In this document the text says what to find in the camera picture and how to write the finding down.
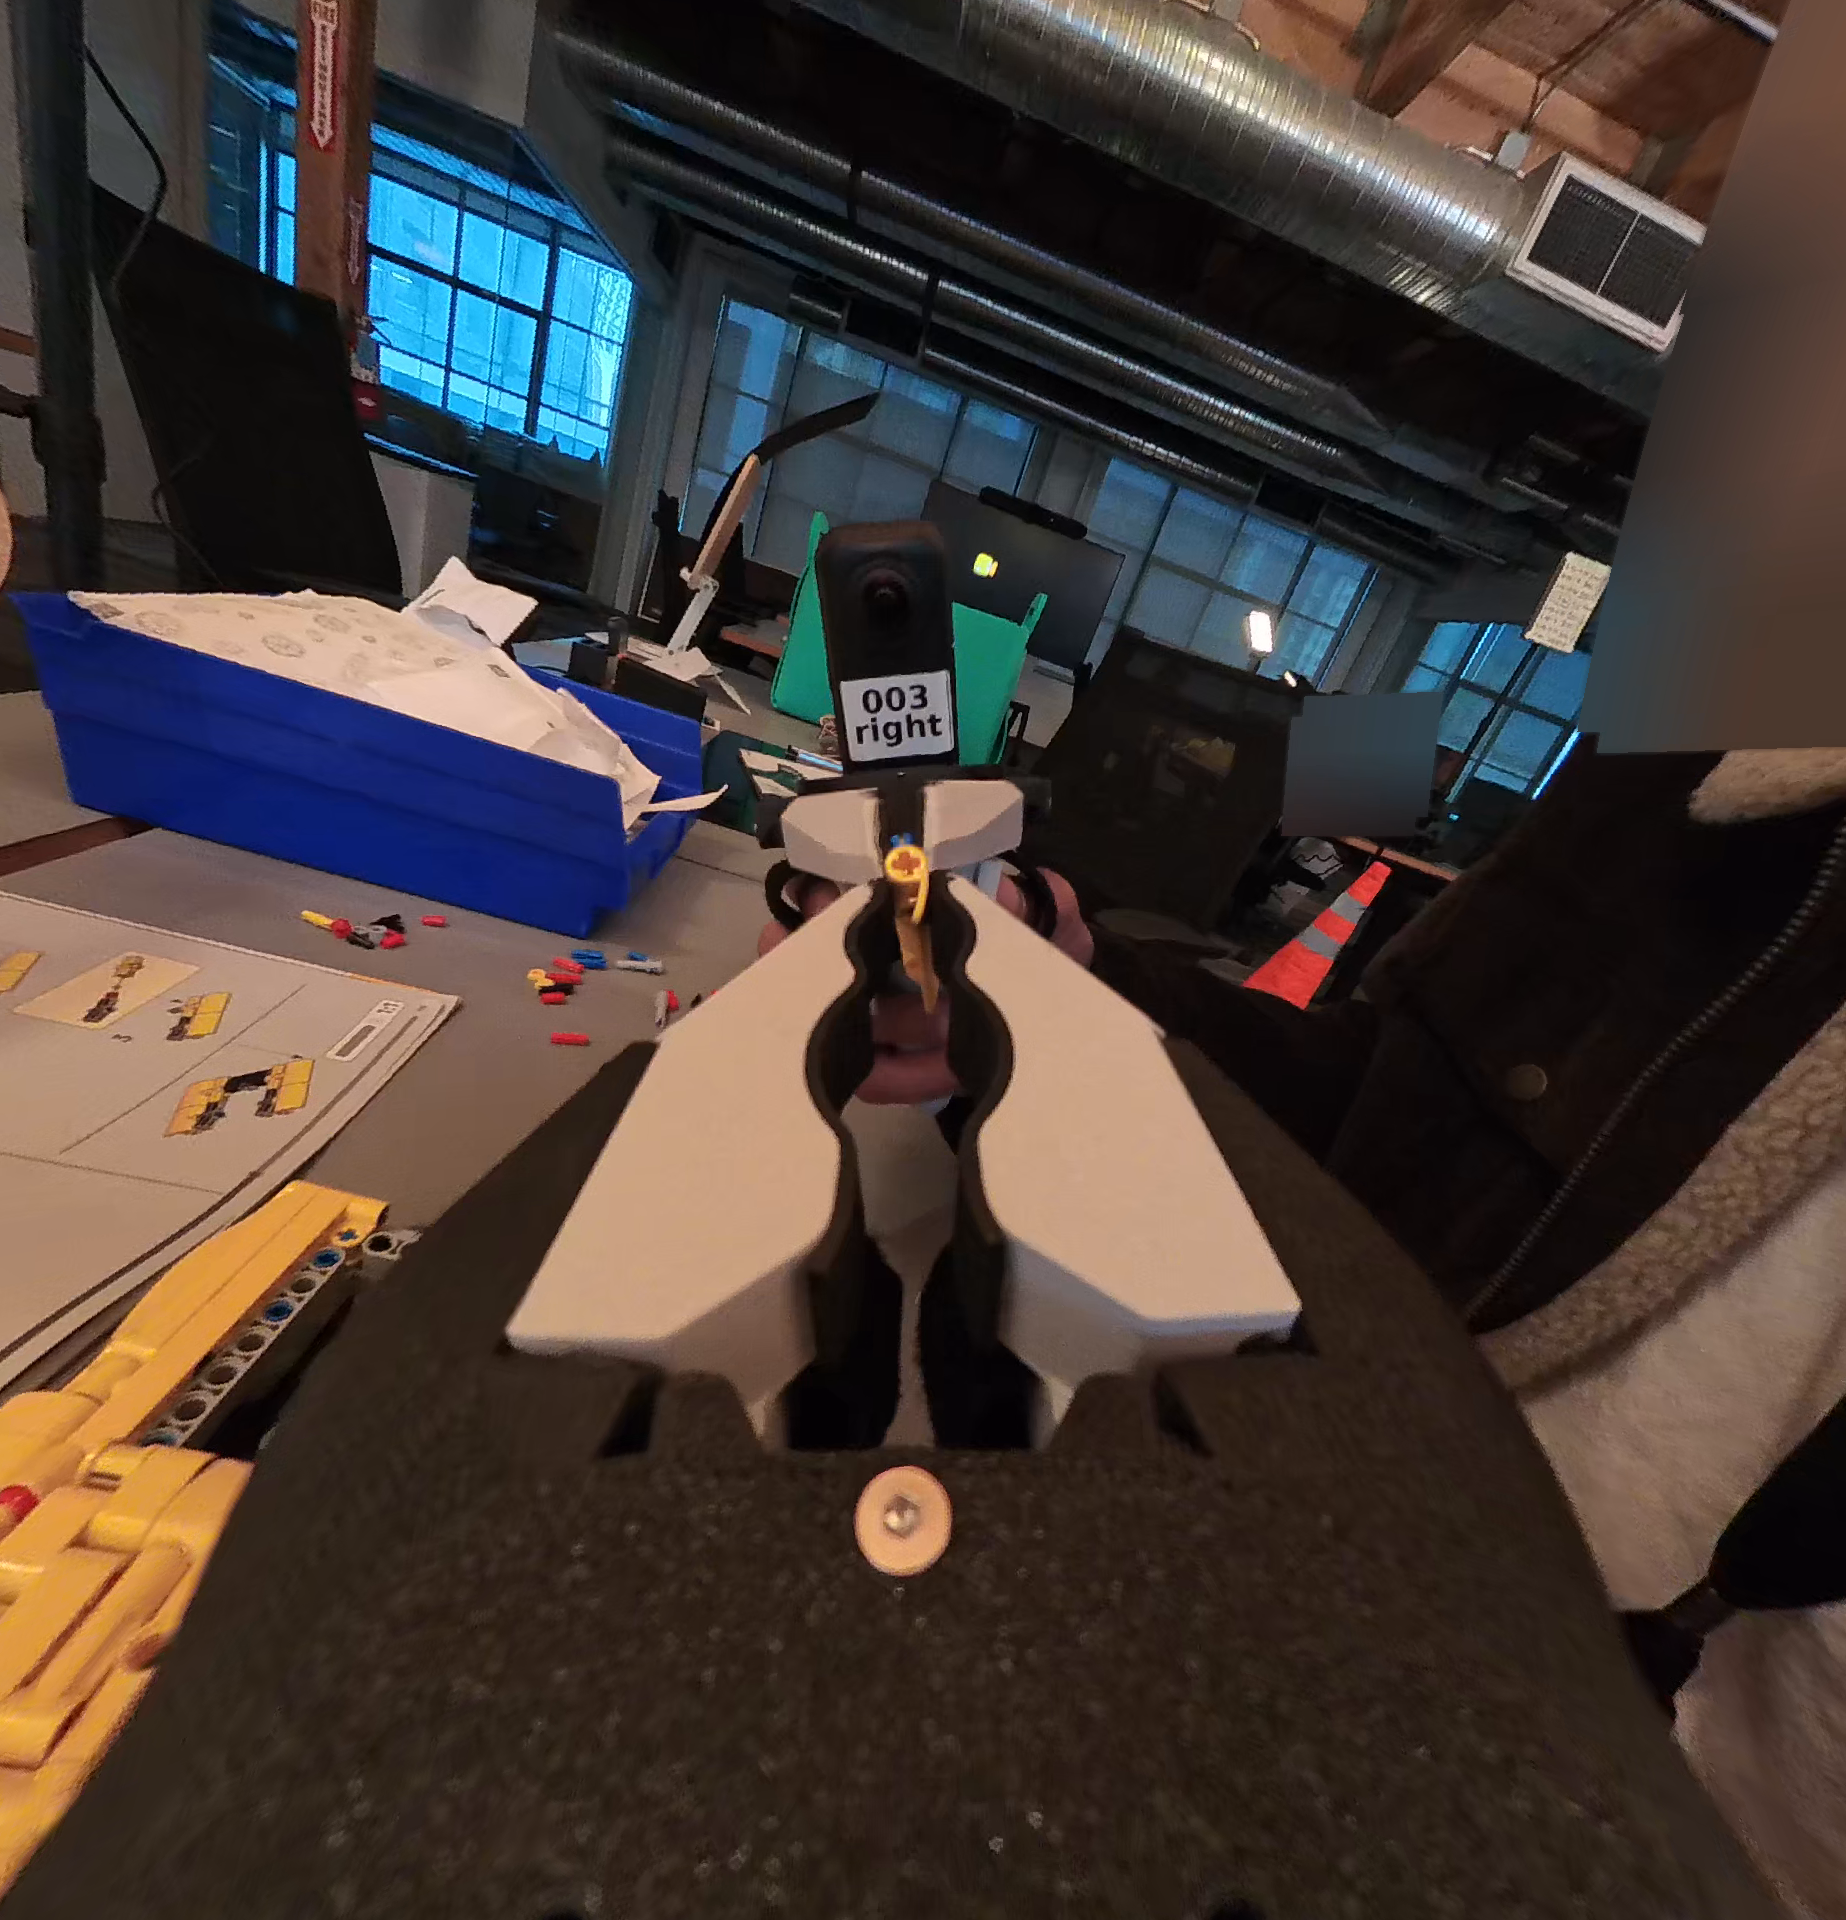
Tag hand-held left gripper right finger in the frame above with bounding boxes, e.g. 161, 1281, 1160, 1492
941, 880, 1304, 1445

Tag paper note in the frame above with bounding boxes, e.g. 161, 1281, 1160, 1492
1521, 552, 1612, 652

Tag white air vent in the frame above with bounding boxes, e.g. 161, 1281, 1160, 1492
1504, 150, 1709, 357

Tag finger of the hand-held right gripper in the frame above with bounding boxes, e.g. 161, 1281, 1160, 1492
921, 787, 1025, 895
782, 788, 884, 895

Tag black badge reel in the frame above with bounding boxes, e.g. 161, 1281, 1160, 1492
1707, 1439, 1846, 1618

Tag blue plastic bin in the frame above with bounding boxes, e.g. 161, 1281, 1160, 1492
12, 592, 709, 941

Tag wooden post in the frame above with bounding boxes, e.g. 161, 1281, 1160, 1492
294, 0, 379, 349

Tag grey desk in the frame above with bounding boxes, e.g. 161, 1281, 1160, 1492
0, 661, 804, 1502

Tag scattered small toy pins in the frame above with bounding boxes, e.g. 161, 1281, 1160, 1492
298, 907, 688, 1049

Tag long yellow toy connector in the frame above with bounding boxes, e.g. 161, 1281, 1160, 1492
884, 838, 942, 1009

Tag orange traffic cone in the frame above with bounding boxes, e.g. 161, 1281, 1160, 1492
1244, 862, 1391, 1002

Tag instruction booklet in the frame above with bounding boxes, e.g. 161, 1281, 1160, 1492
0, 886, 460, 1420

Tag green plastic bin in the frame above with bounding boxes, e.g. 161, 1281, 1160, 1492
772, 511, 1048, 769

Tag person's right hand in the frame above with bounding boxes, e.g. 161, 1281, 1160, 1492
754, 876, 1094, 1106

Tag silver ventilation duct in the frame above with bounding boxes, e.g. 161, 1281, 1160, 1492
559, 0, 1709, 383

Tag black wall screen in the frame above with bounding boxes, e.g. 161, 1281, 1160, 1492
921, 481, 1129, 671

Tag black-headed desk lamp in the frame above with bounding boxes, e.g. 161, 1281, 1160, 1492
665, 391, 880, 710

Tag yellow toy car model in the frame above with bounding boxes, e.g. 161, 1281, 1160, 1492
0, 1182, 417, 1920

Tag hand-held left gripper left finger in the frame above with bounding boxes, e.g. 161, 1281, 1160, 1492
506, 883, 884, 1445

